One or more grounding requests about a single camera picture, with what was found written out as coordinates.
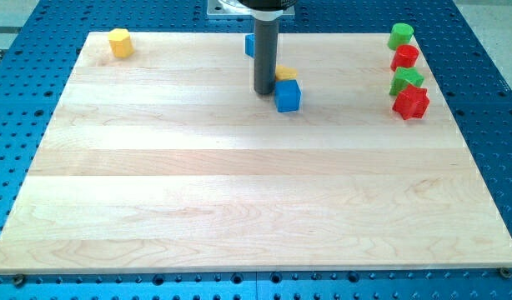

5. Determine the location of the blue triangle block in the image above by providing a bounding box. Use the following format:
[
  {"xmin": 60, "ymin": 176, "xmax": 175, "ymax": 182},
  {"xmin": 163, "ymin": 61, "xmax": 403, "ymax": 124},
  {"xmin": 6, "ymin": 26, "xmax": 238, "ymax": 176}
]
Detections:
[{"xmin": 244, "ymin": 34, "xmax": 254, "ymax": 58}]

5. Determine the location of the black robot arm end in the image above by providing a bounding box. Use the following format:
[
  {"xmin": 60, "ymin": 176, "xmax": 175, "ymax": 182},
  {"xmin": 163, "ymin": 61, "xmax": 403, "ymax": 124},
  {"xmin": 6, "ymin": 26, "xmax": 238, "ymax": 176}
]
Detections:
[{"xmin": 238, "ymin": 0, "xmax": 298, "ymax": 12}]

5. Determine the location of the yellow heart block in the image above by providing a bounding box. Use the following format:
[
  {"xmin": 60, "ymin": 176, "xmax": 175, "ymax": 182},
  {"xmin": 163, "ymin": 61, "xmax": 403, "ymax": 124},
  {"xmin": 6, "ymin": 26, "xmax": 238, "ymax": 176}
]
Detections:
[{"xmin": 275, "ymin": 65, "xmax": 298, "ymax": 82}]

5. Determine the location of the blue cube block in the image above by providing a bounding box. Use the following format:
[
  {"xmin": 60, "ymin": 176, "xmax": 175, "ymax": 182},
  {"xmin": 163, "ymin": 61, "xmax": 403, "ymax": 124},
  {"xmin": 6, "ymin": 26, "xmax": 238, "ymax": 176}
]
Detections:
[{"xmin": 274, "ymin": 79, "xmax": 302, "ymax": 113}]

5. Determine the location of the wooden board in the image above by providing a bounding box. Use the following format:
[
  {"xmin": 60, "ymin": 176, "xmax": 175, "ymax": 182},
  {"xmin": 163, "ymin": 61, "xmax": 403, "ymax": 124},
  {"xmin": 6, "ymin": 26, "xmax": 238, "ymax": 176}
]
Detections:
[{"xmin": 0, "ymin": 32, "xmax": 512, "ymax": 274}]

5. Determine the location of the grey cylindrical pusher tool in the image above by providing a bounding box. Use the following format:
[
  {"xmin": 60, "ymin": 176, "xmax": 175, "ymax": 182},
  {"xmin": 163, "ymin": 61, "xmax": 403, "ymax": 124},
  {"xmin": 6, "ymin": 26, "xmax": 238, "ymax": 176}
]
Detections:
[{"xmin": 252, "ymin": 10, "xmax": 283, "ymax": 95}]

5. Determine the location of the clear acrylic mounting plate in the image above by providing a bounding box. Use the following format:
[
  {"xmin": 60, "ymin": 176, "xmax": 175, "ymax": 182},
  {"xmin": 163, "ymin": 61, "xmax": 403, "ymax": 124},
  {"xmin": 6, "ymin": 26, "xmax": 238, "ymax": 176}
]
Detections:
[{"xmin": 207, "ymin": 0, "xmax": 293, "ymax": 21}]

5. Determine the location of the red star block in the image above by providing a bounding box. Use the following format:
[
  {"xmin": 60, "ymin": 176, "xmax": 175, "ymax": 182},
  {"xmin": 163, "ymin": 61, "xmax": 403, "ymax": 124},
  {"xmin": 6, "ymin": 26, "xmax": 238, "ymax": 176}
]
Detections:
[{"xmin": 392, "ymin": 84, "xmax": 429, "ymax": 120}]

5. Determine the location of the green pentagon block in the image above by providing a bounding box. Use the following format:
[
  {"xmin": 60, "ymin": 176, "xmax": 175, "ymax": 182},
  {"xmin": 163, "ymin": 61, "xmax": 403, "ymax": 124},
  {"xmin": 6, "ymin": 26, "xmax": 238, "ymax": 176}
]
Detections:
[{"xmin": 389, "ymin": 67, "xmax": 424, "ymax": 96}]

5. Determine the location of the yellow hexagon block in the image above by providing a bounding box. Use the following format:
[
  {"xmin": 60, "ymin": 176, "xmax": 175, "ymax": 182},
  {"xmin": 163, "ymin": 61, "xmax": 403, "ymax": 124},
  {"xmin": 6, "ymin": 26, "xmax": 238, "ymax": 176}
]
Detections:
[{"xmin": 108, "ymin": 28, "xmax": 134, "ymax": 58}]

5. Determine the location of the red cylinder block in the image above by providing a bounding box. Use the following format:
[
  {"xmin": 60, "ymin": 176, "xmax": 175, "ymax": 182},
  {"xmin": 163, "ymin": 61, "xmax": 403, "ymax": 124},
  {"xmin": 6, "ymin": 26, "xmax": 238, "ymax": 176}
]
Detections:
[{"xmin": 390, "ymin": 44, "xmax": 419, "ymax": 71}]

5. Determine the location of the green cylinder block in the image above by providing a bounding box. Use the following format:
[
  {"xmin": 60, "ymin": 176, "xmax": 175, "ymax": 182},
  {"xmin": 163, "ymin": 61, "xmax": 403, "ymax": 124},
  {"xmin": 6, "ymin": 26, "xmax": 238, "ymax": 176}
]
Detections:
[{"xmin": 387, "ymin": 22, "xmax": 414, "ymax": 50}]

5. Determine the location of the left board clamp screw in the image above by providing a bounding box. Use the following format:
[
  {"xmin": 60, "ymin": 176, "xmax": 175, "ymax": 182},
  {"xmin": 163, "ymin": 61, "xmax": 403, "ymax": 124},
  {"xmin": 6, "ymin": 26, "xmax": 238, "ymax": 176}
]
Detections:
[{"xmin": 10, "ymin": 274, "xmax": 27, "ymax": 288}]

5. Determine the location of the board clamp screw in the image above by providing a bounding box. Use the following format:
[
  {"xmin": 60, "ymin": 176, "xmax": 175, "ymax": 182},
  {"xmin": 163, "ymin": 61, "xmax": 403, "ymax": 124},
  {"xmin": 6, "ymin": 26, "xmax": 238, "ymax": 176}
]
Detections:
[
  {"xmin": 10, "ymin": 274, "xmax": 27, "ymax": 288},
  {"xmin": 499, "ymin": 267, "xmax": 512, "ymax": 279}
]

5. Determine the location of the right board clamp screw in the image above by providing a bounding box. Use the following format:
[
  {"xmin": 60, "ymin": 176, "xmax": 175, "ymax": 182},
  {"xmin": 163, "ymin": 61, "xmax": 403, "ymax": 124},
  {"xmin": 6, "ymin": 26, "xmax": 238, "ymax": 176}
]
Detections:
[{"xmin": 499, "ymin": 267, "xmax": 512, "ymax": 279}]

